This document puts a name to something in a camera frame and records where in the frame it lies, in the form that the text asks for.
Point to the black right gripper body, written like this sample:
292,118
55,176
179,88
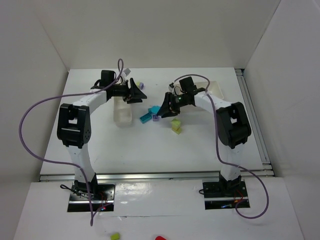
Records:
172,103

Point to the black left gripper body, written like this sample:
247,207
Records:
130,91

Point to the small purple lego brick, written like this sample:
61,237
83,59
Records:
155,118

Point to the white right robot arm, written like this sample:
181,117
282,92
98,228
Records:
232,127

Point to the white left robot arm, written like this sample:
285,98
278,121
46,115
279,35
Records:
74,122

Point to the small teal lego brick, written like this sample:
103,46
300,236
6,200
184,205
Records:
154,110

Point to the light green lego stack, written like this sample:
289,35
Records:
176,126

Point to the narrow white compartment tray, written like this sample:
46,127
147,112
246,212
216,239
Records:
122,113

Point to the long teal lego brick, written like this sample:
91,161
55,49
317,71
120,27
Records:
145,118

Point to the wide white compartment tray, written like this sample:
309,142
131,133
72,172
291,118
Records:
213,88

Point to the red object at edge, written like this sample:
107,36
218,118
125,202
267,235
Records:
159,237

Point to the green lego on foreground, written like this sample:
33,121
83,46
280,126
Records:
115,236

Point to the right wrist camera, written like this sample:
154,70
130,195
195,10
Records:
174,89

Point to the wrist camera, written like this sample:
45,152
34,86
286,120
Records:
126,72
174,89

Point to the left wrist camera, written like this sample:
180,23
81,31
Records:
126,72

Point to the aluminium rail front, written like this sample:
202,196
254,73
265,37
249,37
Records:
136,176

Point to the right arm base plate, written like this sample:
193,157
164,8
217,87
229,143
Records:
218,197

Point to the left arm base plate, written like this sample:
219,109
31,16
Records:
102,201

